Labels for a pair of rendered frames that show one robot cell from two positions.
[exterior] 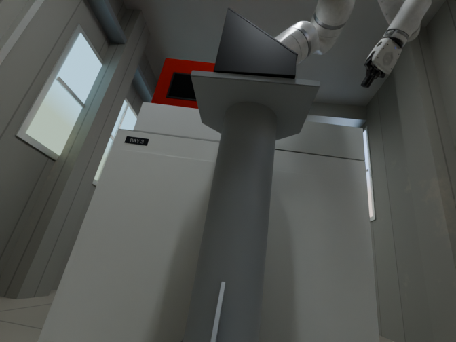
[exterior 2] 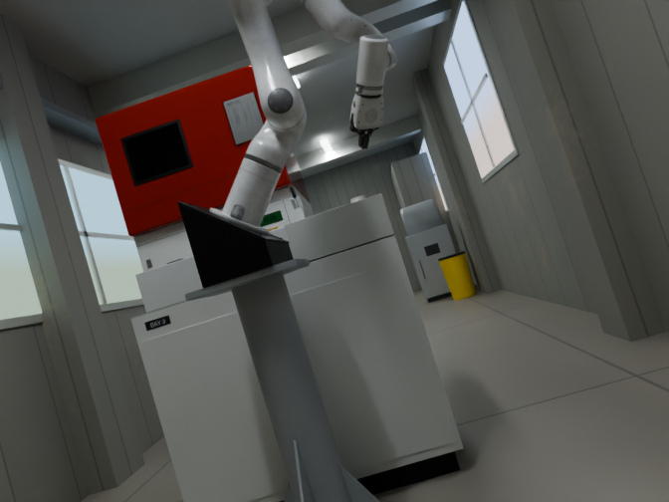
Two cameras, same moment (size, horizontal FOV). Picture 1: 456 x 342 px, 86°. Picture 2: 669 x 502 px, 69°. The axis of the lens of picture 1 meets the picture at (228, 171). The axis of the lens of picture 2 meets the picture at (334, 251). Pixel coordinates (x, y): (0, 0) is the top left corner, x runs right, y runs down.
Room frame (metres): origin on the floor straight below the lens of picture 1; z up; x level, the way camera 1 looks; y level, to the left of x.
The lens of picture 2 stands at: (-0.82, -0.29, 0.74)
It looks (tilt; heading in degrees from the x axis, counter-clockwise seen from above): 3 degrees up; 0
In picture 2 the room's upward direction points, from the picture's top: 17 degrees counter-clockwise
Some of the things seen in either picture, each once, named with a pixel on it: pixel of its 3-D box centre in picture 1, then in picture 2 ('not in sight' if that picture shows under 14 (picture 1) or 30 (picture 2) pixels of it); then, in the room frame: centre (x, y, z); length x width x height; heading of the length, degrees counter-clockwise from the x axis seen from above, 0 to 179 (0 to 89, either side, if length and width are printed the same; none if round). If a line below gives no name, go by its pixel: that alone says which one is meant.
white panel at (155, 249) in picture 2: not in sight; (224, 251); (1.47, 0.21, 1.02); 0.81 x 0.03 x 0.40; 86
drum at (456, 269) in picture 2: not in sight; (458, 276); (5.53, -1.74, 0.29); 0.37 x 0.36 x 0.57; 84
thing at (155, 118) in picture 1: (205, 130); (218, 270); (0.88, 0.12, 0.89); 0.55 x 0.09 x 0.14; 86
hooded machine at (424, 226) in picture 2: not in sight; (431, 249); (6.44, -1.69, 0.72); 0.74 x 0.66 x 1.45; 174
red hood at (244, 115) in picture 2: (213, 123); (215, 166); (1.79, 0.19, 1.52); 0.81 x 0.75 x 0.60; 86
